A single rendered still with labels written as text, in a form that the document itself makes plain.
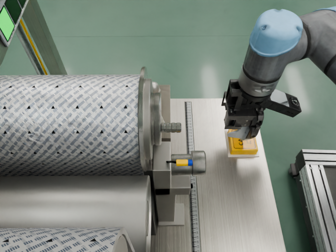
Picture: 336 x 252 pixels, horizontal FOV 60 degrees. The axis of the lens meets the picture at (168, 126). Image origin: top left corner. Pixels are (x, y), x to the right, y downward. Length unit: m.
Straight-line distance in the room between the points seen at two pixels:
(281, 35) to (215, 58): 1.85
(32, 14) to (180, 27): 1.51
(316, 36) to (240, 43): 1.95
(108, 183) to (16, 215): 0.12
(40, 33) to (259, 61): 1.05
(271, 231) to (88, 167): 0.47
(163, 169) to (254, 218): 0.37
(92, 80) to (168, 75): 1.81
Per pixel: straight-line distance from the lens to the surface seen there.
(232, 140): 0.79
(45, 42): 1.43
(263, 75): 0.55
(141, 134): 0.35
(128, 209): 0.38
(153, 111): 0.38
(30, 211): 0.41
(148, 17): 2.70
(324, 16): 0.60
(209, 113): 0.86
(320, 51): 0.57
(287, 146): 1.98
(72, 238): 0.22
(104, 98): 0.37
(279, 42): 0.51
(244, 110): 0.66
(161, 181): 0.46
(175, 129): 0.39
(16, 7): 0.81
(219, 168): 0.78
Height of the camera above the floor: 1.59
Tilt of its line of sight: 57 degrees down
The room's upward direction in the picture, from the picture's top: straight up
